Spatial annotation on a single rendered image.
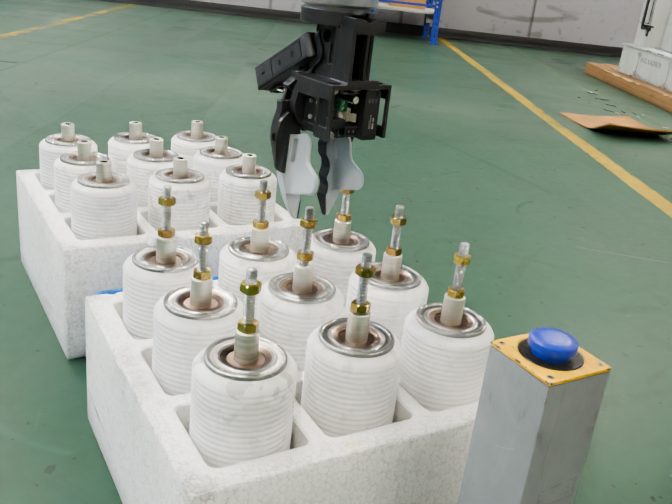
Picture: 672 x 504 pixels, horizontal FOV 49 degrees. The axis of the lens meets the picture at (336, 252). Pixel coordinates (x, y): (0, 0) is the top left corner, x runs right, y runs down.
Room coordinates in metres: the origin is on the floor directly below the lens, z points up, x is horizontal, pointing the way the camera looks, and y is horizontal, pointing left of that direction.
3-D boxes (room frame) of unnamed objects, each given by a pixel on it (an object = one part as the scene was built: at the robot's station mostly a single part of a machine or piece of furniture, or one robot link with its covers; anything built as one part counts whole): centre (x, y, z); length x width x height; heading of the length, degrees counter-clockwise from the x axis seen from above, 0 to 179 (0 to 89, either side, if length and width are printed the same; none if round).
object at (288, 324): (0.74, 0.03, 0.16); 0.10 x 0.10 x 0.18
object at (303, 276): (0.74, 0.03, 0.26); 0.02 x 0.02 x 0.03
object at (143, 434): (0.74, 0.03, 0.09); 0.39 x 0.39 x 0.18; 32
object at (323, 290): (0.74, 0.03, 0.25); 0.08 x 0.08 x 0.01
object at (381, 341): (0.64, -0.03, 0.25); 0.08 x 0.08 x 0.01
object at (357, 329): (0.64, -0.03, 0.26); 0.02 x 0.02 x 0.03
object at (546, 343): (0.54, -0.18, 0.32); 0.04 x 0.04 x 0.02
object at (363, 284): (0.64, -0.03, 0.30); 0.01 x 0.01 x 0.08
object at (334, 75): (0.73, 0.02, 0.49); 0.09 x 0.08 x 0.12; 39
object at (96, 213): (1.04, 0.36, 0.16); 0.10 x 0.10 x 0.18
